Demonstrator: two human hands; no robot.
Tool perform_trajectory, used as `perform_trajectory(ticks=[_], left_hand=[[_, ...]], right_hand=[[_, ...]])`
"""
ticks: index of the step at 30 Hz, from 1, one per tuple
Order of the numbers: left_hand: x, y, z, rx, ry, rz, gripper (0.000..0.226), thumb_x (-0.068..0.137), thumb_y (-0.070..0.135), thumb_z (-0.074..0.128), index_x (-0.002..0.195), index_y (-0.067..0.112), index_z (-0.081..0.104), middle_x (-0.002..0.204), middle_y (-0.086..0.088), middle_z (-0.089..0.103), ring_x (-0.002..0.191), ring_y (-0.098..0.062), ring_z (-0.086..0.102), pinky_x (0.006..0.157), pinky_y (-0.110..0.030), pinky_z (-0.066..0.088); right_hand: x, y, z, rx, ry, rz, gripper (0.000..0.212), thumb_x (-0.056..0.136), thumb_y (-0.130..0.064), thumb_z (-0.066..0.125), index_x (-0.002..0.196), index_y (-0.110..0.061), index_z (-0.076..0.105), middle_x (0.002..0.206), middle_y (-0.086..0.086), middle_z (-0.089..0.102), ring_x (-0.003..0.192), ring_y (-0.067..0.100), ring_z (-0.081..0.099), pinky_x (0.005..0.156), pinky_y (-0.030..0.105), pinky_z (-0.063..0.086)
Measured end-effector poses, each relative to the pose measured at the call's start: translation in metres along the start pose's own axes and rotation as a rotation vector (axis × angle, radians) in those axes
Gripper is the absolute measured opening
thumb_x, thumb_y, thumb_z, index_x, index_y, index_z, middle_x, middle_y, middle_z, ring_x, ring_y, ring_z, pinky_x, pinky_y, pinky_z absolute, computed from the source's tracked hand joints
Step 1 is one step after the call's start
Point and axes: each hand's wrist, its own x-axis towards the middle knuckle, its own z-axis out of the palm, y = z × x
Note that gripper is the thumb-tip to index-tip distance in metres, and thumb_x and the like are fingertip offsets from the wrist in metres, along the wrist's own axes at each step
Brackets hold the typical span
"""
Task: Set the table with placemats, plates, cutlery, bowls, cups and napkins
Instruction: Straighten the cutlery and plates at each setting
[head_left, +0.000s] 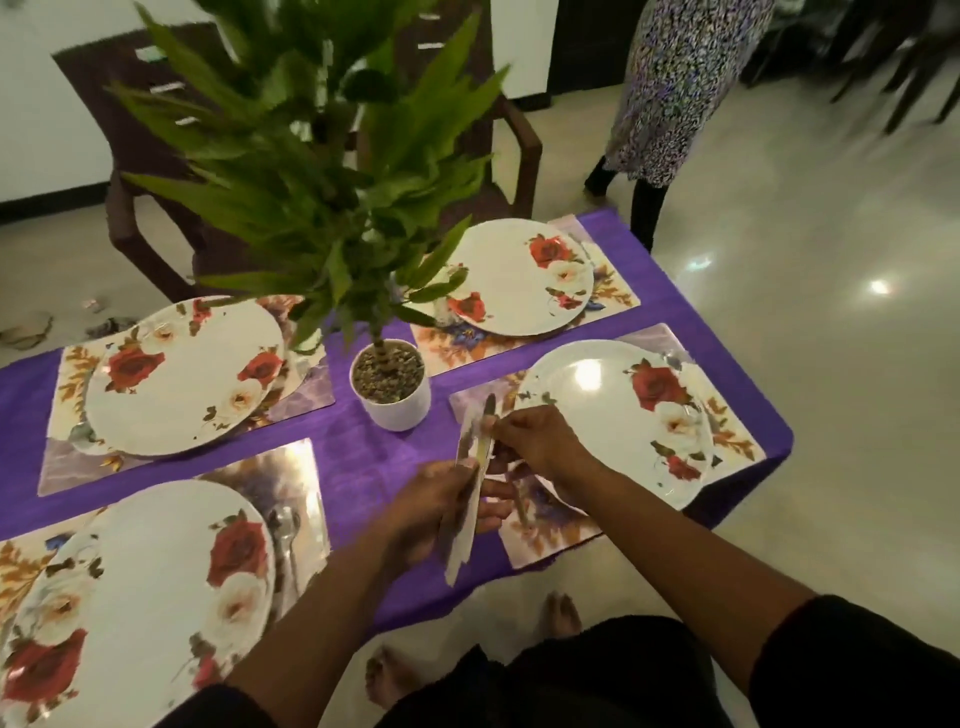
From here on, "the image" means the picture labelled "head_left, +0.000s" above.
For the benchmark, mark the steel fork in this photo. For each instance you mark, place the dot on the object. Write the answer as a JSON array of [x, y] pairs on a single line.
[[519, 502]]

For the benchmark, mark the white rose print plate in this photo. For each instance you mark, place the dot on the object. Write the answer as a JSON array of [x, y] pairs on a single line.
[[607, 442], [187, 382], [150, 585], [510, 277]]

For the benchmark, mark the person's right hand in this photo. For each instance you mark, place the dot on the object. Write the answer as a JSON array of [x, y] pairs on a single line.
[[547, 450]]

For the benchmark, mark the person's right forearm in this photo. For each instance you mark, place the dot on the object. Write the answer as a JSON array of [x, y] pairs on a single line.
[[690, 570]]

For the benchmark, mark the small red white carton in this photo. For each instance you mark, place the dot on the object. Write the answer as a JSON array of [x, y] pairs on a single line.
[[91, 306]]

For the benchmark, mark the dark wooden door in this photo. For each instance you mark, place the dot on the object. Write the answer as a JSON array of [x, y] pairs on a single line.
[[592, 45]]

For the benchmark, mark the purple printed paper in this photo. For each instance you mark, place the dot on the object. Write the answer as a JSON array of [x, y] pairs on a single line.
[[111, 327]]

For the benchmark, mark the tan paper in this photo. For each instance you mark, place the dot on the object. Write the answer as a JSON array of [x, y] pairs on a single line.
[[26, 331]]

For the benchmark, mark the grey patterned hanging cloth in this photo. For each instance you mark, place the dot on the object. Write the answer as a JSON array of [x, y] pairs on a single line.
[[675, 82]]

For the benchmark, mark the person's black shirt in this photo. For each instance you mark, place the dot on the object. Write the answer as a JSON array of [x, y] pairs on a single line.
[[600, 675]]

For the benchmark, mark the person's left hand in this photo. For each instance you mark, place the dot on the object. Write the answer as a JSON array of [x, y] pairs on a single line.
[[435, 517]]

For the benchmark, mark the floral print placemat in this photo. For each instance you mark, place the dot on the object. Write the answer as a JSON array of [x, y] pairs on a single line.
[[742, 450], [465, 352], [67, 472], [300, 480]]

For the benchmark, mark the person's left foot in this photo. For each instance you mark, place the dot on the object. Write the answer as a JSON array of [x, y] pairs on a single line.
[[390, 675]]

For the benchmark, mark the green plant in white pot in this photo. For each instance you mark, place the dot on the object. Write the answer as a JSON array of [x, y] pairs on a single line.
[[397, 416]]

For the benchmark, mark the brown plastic armchair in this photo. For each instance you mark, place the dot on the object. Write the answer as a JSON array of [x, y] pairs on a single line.
[[120, 150], [517, 142]]

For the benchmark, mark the purple tablecloth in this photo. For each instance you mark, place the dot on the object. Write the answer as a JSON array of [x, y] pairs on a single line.
[[360, 465]]

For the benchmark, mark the person's foot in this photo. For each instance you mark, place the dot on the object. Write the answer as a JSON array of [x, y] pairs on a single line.
[[561, 615], [390, 675]]

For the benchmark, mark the person's right foot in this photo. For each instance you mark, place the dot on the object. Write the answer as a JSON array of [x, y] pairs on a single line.
[[561, 615]]

